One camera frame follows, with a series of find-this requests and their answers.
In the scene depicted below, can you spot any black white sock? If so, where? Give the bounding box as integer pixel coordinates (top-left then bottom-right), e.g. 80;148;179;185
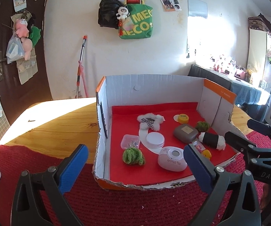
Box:
198;132;226;150

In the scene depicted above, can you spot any green yarn ball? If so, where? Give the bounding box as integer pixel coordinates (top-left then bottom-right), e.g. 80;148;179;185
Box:
195;121;210;132
122;147;145;166

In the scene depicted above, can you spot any grey square compact case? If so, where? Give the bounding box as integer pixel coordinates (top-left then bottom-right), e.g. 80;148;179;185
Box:
173;124;198;143

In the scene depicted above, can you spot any yellow round cap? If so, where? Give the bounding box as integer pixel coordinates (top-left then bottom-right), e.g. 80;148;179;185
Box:
177;114;189;124

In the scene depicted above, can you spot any white round plastic jar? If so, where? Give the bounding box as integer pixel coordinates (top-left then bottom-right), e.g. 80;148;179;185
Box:
146;132;165;149

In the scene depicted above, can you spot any white fluffy star hairclip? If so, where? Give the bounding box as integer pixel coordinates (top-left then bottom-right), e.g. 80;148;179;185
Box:
137;113;165;132

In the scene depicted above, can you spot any clear small plastic box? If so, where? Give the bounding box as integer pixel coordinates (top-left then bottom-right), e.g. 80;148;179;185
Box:
121;134;140;150

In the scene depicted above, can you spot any dark cloth covered desk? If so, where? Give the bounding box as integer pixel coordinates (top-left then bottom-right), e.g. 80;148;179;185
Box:
188;64;270;122

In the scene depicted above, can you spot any pink yellow small toy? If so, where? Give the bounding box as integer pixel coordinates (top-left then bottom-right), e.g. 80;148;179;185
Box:
193;141;212;160

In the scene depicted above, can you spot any red knitted mat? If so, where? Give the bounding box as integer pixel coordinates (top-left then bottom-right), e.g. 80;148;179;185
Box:
0;131;271;226

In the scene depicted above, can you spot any white wardrobe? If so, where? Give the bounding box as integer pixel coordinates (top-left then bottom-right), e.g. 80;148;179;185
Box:
246;16;271;89

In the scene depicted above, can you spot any red paper bag liner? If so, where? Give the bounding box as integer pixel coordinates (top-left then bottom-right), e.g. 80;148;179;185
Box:
109;102;205;186

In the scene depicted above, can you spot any brown door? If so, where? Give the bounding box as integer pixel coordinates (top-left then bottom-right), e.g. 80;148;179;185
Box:
0;0;51;124

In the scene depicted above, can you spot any white orange cardboard box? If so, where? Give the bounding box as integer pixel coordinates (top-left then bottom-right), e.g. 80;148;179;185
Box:
93;75;241;190

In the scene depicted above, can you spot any beige hanging organizer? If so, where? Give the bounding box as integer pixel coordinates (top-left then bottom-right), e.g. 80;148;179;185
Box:
11;10;38;85

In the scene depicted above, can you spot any plastic bag on door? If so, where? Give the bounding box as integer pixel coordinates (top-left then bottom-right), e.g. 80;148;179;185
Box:
6;32;25;64

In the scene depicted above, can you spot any green plush toy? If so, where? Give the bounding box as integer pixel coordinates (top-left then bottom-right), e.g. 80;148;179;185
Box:
29;26;41;47

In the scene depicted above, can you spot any green tote bag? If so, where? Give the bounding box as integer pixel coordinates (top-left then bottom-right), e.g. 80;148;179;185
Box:
118;0;153;39

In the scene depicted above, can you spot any pink plush toy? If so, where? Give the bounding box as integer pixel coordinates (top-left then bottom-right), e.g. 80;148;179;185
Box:
15;19;33;61

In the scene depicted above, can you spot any black backpack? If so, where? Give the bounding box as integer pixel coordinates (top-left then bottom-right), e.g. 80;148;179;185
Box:
97;0;124;29

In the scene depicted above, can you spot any grey sheet on wall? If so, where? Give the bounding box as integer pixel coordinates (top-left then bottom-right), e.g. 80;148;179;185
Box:
188;0;207;19

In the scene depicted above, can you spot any photo poster on wall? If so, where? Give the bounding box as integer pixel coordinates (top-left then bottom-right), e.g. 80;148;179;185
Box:
161;0;181;12

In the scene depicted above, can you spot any orange silver mop handle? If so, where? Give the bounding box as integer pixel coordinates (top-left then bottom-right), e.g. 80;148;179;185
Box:
76;35;88;98

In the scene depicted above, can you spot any white plush keychain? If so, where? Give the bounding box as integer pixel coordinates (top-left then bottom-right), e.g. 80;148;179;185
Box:
116;7;129;21

